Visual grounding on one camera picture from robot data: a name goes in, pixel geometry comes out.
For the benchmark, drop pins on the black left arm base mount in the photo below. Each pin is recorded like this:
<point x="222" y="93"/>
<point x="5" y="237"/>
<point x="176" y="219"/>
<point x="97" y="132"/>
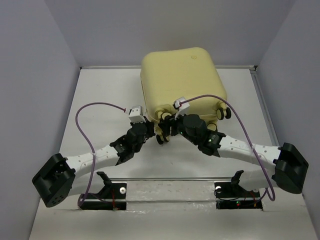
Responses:
<point x="111" y="197"/>

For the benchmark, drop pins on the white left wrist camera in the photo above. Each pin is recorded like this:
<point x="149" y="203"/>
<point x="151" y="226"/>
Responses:
<point x="136" y="115"/>

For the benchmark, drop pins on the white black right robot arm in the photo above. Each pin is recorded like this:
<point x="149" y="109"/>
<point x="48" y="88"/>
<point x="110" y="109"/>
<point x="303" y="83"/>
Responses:
<point x="280" y="166"/>

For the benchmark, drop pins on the yellow hard-shell suitcase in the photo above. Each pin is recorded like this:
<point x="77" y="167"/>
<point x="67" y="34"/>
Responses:
<point x="190" y="73"/>

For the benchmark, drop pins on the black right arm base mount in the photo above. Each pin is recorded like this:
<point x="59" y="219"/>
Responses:
<point x="230" y="195"/>

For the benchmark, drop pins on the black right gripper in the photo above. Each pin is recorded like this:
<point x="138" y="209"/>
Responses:
<point x="169" y="121"/>

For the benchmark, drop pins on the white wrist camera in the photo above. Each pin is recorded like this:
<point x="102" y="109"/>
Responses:
<point x="182" y="107"/>
<point x="136" y="115"/>

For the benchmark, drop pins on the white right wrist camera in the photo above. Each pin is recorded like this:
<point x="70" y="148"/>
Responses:
<point x="182" y="107"/>

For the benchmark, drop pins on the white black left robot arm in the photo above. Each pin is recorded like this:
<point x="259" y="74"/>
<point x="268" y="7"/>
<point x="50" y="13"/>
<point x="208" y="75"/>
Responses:
<point x="55" y="178"/>

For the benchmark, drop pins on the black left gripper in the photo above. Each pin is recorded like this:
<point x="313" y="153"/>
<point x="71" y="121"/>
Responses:
<point x="149" y="125"/>

